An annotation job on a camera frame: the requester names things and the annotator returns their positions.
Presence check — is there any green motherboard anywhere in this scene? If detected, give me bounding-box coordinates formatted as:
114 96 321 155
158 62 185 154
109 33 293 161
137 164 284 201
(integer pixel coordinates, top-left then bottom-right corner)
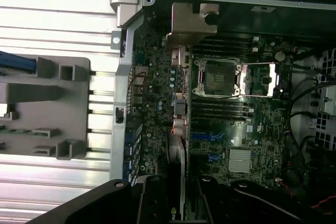
130 35 316 190

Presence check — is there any grey parts rack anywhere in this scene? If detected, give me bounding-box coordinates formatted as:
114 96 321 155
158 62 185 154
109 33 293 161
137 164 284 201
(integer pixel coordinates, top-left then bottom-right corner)
0 56 91 161

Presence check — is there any short blue expansion slot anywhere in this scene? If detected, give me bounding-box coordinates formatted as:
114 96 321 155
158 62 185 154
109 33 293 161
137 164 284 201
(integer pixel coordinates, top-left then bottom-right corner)
208 153 226 162

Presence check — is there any silver chipset heat sink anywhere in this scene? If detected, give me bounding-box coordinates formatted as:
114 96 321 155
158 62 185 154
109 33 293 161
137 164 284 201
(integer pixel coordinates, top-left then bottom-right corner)
228 149 253 172

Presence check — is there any metal socket cover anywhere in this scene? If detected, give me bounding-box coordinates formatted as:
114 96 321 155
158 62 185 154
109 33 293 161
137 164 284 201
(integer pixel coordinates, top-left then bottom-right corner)
240 62 281 98

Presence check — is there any CPU socket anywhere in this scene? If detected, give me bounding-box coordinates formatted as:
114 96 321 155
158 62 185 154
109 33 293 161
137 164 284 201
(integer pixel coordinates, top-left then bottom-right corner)
193 58 242 97

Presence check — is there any long blue expansion slot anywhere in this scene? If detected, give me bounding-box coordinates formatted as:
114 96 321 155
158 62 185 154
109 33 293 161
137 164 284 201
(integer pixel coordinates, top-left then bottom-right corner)
191 132 226 141

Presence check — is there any black RAM slot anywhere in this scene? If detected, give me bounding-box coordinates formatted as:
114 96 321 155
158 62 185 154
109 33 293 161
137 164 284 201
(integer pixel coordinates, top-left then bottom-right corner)
194 44 253 55
194 36 253 46

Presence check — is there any silver disk bay cage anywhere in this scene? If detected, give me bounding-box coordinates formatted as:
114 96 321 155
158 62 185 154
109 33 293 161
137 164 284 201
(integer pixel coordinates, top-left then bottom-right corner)
311 48 336 154

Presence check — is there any black open PC case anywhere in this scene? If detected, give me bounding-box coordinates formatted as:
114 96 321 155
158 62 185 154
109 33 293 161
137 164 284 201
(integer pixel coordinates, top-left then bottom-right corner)
109 0 336 224

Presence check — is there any green RAM stick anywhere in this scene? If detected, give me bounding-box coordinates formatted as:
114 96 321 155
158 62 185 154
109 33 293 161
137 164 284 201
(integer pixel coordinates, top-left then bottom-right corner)
0 129 32 136

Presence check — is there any black internal wire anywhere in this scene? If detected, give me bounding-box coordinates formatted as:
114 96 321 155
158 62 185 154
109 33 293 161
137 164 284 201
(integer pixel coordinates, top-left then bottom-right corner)
290 78 336 135

